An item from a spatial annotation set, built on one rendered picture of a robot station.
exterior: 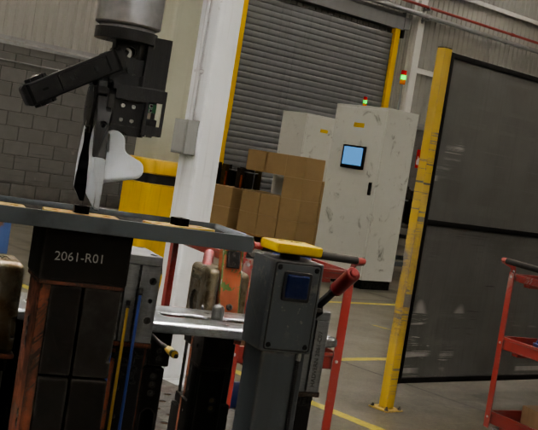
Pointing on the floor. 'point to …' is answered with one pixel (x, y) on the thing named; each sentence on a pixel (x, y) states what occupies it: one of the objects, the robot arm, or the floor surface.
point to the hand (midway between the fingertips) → (81, 201)
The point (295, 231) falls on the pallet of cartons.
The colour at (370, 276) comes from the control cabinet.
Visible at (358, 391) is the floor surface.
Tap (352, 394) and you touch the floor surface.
